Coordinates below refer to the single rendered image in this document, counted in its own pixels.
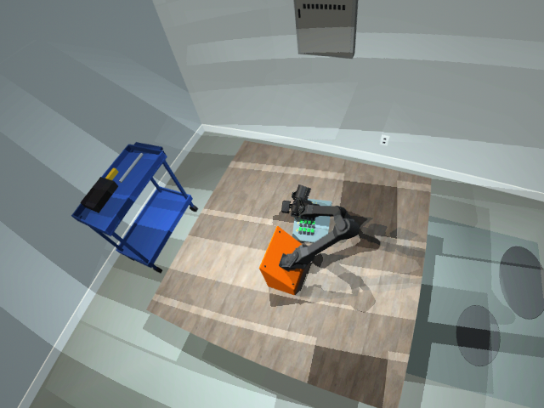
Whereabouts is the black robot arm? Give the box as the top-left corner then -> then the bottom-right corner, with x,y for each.
279,184 -> 360,272

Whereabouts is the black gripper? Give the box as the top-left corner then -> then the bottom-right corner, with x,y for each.
281,201 -> 320,213

